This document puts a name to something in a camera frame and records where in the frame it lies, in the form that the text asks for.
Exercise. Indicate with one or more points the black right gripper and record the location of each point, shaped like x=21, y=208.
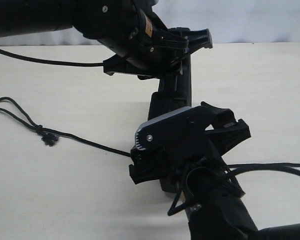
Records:
x=166, y=164

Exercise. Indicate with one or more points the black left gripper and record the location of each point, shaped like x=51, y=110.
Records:
x=137, y=37

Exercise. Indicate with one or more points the black plastic carry case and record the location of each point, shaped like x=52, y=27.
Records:
x=174, y=90

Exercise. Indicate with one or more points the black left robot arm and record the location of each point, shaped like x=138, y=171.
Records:
x=20, y=17

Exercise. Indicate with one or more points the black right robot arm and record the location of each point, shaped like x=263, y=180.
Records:
x=212, y=200

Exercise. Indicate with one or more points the white backdrop curtain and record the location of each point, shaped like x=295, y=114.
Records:
x=235, y=21

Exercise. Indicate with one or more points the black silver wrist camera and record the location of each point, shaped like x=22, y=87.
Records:
x=169, y=127

